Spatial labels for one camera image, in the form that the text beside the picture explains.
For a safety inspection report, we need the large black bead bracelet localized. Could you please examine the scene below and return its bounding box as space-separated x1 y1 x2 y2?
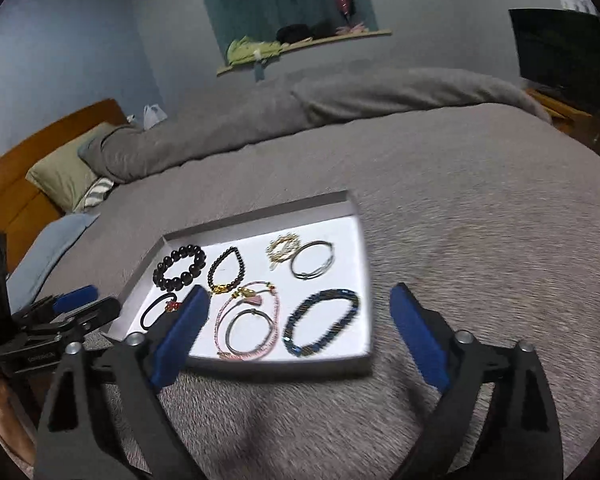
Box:
151 242 208 293

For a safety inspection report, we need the small dark bead gold bracelet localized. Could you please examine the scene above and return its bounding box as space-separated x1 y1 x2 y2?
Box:
206 245 246 296

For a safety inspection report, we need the silver wire bangle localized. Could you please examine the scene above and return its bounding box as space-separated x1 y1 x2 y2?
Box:
289 240 336 281

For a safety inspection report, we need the grey rolled duvet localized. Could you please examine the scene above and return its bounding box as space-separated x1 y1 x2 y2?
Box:
78 62 548 183

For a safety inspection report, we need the pearl gold round brooch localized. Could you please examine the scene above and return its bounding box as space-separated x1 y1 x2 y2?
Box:
265 233 300 270

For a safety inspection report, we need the black cord bracelet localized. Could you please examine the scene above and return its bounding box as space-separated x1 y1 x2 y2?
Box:
138 292 182 332

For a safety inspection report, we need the green cloth on shelf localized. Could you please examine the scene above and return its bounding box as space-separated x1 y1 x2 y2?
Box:
226 36 283 66

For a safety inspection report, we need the white plastic bag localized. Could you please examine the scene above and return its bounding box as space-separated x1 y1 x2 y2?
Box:
143 104 168 130

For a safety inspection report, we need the pink woven cord bracelet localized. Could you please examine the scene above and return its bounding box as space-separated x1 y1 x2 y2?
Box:
214 282 282 363

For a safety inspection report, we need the grey shallow cardboard tray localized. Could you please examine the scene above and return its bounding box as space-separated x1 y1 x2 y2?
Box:
104 191 374 380

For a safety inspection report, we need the black clothing on shelf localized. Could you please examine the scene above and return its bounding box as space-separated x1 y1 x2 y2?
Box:
276 20 335 44

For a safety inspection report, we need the olive green pillow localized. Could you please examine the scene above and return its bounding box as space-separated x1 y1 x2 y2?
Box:
26 122 114 212

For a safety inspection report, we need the person left hand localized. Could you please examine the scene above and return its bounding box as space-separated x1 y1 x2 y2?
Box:
0 379 36 479

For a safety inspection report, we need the grey bed cover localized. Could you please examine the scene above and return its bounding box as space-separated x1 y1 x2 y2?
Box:
43 104 600 479

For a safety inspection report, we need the black monitor screen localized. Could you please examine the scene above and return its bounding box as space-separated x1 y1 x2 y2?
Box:
508 9 600 112

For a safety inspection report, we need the light blue blanket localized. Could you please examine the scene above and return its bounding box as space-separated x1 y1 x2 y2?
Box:
6 214 99 314

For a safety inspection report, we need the wooden window shelf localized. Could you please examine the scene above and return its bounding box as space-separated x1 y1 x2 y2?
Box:
215 28 394 78

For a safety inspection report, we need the dark blue beaded bracelet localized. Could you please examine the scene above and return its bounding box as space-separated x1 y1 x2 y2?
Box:
282 288 361 359

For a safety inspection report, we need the wooden tv stand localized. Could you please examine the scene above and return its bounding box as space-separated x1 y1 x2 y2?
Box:
526 88 600 151

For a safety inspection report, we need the wooden headboard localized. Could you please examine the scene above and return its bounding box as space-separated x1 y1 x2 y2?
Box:
0 99 126 271

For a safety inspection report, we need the striped grey white pillow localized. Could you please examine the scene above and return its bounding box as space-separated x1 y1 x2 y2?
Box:
73 177 116 212

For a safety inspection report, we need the white wall power strip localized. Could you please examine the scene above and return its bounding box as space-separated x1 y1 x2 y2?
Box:
559 0 598 15

